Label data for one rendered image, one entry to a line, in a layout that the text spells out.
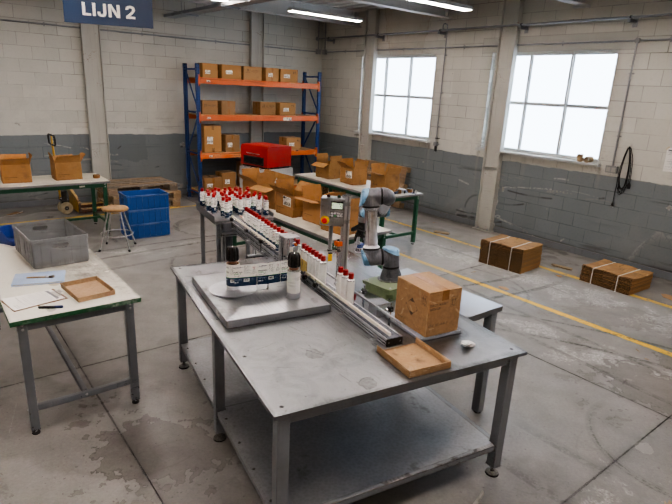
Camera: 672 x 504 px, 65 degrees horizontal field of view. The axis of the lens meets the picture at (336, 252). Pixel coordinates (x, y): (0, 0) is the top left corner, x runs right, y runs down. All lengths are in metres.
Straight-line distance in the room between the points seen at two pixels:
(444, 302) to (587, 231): 5.62
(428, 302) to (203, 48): 8.95
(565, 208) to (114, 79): 7.88
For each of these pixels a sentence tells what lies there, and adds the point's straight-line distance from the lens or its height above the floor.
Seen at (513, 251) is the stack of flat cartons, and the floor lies 0.27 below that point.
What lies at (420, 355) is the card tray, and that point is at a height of 0.83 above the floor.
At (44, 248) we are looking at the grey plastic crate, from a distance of 4.43.
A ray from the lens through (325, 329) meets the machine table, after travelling 3.11.
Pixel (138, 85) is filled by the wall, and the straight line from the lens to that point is 10.75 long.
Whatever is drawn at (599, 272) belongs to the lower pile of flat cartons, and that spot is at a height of 0.17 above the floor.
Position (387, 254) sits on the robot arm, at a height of 1.10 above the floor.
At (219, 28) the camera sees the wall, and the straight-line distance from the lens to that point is 11.42.
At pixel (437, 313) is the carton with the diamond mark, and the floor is 0.99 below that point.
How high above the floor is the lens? 2.16
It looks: 17 degrees down
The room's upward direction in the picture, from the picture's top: 3 degrees clockwise
